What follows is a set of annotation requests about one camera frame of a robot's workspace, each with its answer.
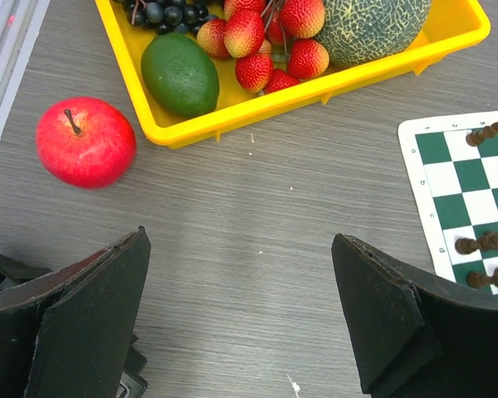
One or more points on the green white chess board mat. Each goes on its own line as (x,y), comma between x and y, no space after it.
(455,187)

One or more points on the green avocado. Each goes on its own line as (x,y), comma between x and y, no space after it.
(180,75)

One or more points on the black grape bunch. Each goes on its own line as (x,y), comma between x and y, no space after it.
(165,16)

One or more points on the dark chess piece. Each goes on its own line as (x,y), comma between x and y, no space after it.
(480,280)
(477,138)
(486,242)

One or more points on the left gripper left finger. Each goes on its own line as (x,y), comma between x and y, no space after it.
(70,332)

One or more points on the green netted melon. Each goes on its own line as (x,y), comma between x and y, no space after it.
(356,32)

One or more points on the yellow plastic fruit tray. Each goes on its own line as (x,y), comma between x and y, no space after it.
(451,26)

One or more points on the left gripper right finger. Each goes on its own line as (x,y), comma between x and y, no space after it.
(413,333)

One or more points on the red apple on table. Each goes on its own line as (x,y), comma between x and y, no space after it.
(85,142)

